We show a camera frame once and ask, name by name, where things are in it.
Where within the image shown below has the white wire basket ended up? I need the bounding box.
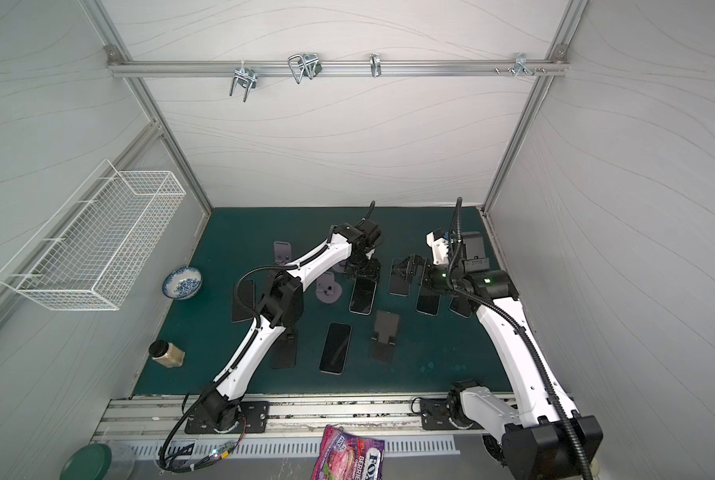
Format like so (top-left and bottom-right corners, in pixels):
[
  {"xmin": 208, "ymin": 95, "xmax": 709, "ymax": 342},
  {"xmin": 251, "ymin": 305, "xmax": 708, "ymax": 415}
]
[{"xmin": 0, "ymin": 160, "xmax": 186, "ymax": 311}]

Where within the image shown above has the metal u-bolt clamp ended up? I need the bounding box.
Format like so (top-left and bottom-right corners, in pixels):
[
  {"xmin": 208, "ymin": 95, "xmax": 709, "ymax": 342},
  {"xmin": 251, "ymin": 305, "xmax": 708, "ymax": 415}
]
[
  {"xmin": 288, "ymin": 53, "xmax": 323, "ymax": 84},
  {"xmin": 229, "ymin": 62, "xmax": 258, "ymax": 103}
]

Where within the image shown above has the white vent grille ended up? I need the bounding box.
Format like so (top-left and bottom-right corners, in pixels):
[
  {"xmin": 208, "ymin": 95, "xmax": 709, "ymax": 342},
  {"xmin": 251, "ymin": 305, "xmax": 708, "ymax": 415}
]
[{"xmin": 121, "ymin": 434, "xmax": 461, "ymax": 461}]

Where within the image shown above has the front left folding stand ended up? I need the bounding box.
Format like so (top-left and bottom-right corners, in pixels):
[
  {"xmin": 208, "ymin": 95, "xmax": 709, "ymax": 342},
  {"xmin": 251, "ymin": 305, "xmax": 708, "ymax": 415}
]
[{"xmin": 270, "ymin": 328, "xmax": 298, "ymax": 370}]

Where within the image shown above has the centre metal U-bolt clamp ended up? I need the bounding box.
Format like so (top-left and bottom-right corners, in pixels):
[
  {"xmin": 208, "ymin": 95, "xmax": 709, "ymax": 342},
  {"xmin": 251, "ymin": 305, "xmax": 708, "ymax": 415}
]
[{"xmin": 288, "ymin": 53, "xmax": 323, "ymax": 84}]

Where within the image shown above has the pink snack bag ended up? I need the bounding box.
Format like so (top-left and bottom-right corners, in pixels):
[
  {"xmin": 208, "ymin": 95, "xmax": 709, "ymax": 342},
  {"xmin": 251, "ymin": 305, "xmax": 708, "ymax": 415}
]
[{"xmin": 311, "ymin": 425, "xmax": 385, "ymax": 480}]

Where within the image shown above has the aluminium cross bar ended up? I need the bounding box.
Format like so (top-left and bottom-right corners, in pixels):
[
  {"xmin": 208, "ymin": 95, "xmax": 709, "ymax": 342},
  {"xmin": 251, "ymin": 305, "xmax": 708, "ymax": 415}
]
[{"xmin": 108, "ymin": 57, "xmax": 571, "ymax": 79}]

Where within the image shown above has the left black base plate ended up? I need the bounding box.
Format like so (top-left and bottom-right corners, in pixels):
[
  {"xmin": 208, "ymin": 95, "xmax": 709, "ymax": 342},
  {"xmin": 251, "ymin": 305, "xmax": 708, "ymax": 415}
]
[{"xmin": 185, "ymin": 401, "xmax": 271, "ymax": 435}]

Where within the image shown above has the blue white ceramic bowl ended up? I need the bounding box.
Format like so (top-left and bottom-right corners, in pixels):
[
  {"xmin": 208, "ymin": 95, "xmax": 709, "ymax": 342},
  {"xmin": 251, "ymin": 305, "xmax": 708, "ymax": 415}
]
[{"xmin": 162, "ymin": 266, "xmax": 203, "ymax": 300}]

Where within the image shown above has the round stand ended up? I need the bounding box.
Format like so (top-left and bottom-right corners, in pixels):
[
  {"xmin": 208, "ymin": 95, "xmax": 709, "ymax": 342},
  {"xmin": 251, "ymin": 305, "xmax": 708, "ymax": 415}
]
[
  {"xmin": 316, "ymin": 271, "xmax": 343, "ymax": 304},
  {"xmin": 274, "ymin": 241, "xmax": 296, "ymax": 266}
]

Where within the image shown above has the front right folding stand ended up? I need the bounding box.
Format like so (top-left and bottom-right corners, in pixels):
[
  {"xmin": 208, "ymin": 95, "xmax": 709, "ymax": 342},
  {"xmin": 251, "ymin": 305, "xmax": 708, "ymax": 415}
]
[{"xmin": 369, "ymin": 311, "xmax": 401, "ymax": 364}]

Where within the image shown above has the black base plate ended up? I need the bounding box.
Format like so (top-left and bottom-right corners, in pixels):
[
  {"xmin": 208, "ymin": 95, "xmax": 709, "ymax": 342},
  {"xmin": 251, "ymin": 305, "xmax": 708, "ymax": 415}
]
[
  {"xmin": 185, "ymin": 401, "xmax": 271, "ymax": 435},
  {"xmin": 411, "ymin": 397, "xmax": 483, "ymax": 431}
]

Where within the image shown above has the right metal bolt bracket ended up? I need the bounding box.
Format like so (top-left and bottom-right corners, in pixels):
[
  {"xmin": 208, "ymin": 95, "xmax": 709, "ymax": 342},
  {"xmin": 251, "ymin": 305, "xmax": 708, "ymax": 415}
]
[{"xmin": 493, "ymin": 54, "xmax": 547, "ymax": 77}]

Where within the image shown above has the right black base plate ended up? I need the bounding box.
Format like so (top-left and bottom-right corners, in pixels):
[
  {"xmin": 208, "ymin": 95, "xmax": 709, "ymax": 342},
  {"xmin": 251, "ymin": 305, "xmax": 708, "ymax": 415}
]
[{"xmin": 411, "ymin": 397, "xmax": 483, "ymax": 431}]

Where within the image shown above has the left metal U-bolt clamp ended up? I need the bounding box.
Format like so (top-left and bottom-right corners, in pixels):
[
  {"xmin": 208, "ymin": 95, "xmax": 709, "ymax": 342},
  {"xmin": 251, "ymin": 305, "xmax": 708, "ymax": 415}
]
[{"xmin": 229, "ymin": 62, "xmax": 258, "ymax": 103}]

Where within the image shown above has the black capped glass bottle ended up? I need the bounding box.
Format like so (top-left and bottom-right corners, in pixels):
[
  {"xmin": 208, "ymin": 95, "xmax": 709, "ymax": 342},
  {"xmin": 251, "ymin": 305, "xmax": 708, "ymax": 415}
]
[{"xmin": 148, "ymin": 340, "xmax": 186, "ymax": 368}]

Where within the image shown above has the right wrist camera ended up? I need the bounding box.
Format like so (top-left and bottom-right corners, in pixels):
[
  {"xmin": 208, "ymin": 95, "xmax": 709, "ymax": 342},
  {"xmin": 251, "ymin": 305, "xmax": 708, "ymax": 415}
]
[{"xmin": 425, "ymin": 229, "xmax": 451, "ymax": 265}]

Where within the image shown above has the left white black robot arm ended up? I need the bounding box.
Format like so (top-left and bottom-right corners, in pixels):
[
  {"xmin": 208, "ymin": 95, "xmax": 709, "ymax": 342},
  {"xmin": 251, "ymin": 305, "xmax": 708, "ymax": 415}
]
[{"xmin": 174, "ymin": 202, "xmax": 381, "ymax": 432}]

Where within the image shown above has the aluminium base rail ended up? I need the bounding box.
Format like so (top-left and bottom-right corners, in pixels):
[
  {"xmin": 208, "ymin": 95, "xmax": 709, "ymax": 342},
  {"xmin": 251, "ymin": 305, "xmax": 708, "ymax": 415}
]
[{"xmin": 92, "ymin": 392, "xmax": 587, "ymax": 442}]

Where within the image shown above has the small metal bracket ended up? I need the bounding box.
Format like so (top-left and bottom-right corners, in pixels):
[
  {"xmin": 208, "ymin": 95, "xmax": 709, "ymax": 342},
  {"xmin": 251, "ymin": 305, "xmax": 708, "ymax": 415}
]
[{"xmin": 369, "ymin": 53, "xmax": 381, "ymax": 78}]

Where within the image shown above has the folding stand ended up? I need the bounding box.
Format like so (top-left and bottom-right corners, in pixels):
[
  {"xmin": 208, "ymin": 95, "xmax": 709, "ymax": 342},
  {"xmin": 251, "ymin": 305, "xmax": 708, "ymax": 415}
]
[
  {"xmin": 270, "ymin": 328, "xmax": 298, "ymax": 370},
  {"xmin": 369, "ymin": 311, "xmax": 401, "ymax": 364}
]

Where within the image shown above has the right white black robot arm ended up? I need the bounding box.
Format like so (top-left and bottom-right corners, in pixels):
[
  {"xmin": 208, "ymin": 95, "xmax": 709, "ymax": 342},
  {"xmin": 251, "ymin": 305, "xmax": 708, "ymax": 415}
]
[{"xmin": 391, "ymin": 201, "xmax": 603, "ymax": 479}]

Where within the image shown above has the back left round stand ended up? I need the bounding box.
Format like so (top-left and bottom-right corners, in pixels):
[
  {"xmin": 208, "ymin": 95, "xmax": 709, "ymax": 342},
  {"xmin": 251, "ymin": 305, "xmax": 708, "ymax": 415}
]
[{"xmin": 274, "ymin": 241, "xmax": 296, "ymax": 266}]

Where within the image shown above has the middle round stand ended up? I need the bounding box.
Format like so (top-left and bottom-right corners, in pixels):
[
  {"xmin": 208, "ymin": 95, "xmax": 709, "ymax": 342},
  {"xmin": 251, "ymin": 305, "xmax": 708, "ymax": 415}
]
[{"xmin": 316, "ymin": 271, "xmax": 343, "ymax": 304}]

